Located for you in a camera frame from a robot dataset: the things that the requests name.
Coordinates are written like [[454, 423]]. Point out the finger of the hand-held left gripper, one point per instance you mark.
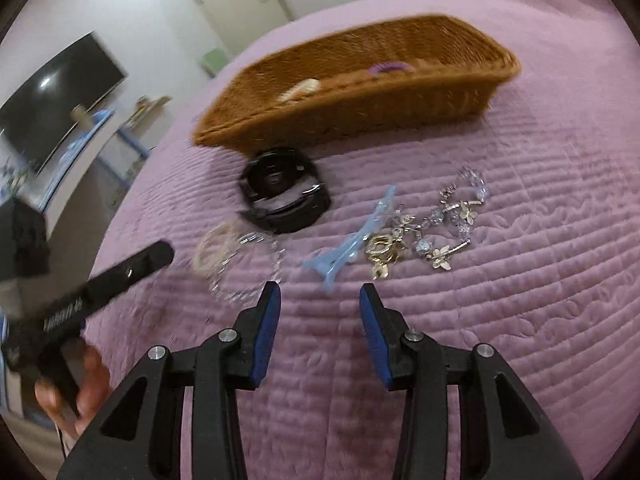
[[125, 271]]

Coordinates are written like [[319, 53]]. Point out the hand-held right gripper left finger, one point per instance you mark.
[[263, 332]]

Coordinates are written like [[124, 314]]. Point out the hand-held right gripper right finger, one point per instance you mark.
[[374, 332]]

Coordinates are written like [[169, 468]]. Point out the light blue hair clip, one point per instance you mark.
[[350, 245]]

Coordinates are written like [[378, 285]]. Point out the black wristwatch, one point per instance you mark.
[[282, 187]]

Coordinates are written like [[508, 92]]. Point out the brown wicker basket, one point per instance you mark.
[[360, 85]]

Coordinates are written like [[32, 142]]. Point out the person's left hand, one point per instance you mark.
[[85, 385]]

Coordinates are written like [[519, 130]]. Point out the pink quilted blanket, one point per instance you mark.
[[450, 310]]

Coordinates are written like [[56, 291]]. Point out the blue white shelf unit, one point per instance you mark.
[[107, 140]]

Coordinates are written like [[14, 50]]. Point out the green box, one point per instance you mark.
[[214, 61]]

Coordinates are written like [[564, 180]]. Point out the cream hair accessory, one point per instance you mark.
[[301, 90]]

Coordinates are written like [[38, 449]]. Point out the black wall television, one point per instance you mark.
[[55, 100]]

